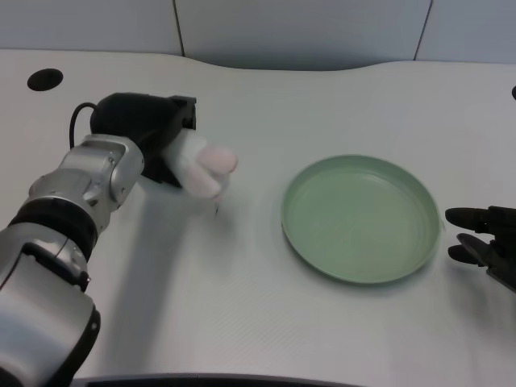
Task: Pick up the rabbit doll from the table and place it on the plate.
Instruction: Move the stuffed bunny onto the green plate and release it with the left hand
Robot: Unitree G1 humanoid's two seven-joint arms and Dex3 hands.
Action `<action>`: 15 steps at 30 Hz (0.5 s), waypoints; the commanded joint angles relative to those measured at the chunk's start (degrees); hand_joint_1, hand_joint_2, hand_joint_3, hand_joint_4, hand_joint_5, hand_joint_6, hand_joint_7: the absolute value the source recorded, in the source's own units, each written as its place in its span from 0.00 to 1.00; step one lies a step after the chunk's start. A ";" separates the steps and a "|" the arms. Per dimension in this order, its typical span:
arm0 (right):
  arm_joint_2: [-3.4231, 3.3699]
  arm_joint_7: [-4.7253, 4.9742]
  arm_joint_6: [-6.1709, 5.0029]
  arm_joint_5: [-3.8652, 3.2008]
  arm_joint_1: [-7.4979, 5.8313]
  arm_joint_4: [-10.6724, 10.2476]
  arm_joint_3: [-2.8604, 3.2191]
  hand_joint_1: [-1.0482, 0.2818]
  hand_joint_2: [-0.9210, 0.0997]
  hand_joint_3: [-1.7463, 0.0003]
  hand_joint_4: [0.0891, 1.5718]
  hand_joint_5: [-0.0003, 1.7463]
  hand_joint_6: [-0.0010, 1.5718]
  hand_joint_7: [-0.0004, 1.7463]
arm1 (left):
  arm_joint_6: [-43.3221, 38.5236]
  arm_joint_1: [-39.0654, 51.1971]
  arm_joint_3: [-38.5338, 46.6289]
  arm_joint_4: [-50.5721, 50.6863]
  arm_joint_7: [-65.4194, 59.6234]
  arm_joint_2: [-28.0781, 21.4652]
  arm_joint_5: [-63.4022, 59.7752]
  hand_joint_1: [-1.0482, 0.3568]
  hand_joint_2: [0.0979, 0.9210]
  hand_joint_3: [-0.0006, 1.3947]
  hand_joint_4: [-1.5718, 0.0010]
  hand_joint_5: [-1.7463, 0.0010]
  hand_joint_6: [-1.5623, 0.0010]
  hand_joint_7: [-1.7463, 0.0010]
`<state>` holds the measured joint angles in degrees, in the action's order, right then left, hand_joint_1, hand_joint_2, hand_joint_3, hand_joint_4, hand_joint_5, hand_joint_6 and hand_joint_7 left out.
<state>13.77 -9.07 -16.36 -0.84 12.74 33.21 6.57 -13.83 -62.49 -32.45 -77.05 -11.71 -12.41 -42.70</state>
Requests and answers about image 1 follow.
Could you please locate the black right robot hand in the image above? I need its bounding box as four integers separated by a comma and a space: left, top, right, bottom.
444, 205, 516, 293

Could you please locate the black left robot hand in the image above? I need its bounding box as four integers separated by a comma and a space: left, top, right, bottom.
89, 92, 198, 189

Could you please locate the white rabbit plush doll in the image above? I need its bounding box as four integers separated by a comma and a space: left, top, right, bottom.
161, 133, 239, 200

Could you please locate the green round plate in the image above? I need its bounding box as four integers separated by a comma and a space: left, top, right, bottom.
280, 154, 441, 286

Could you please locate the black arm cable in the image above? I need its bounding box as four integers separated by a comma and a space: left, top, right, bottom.
69, 102, 98, 149

